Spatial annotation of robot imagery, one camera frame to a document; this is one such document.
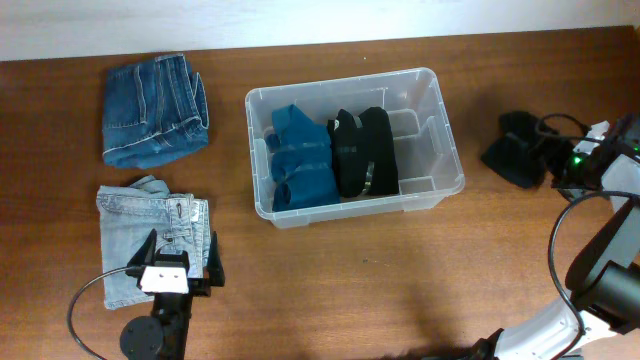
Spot clear plastic storage bin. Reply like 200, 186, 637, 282
245, 68, 465, 229

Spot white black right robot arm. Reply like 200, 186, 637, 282
463, 111, 639, 360

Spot light blue jeans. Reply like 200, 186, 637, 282
96, 175, 212, 278

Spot blue shirt bundle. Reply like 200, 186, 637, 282
265, 105, 340, 212

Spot black shirt with logo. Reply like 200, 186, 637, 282
327, 107, 399, 198

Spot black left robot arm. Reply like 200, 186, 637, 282
120, 231, 225, 360

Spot dark blue jeans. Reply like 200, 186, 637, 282
102, 53, 210, 169

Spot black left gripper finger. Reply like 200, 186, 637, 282
126, 229, 157, 273
206, 232, 225, 287

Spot black left camera cable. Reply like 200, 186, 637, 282
66, 265, 146, 360

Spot black shirt front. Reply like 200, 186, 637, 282
481, 111, 574, 189

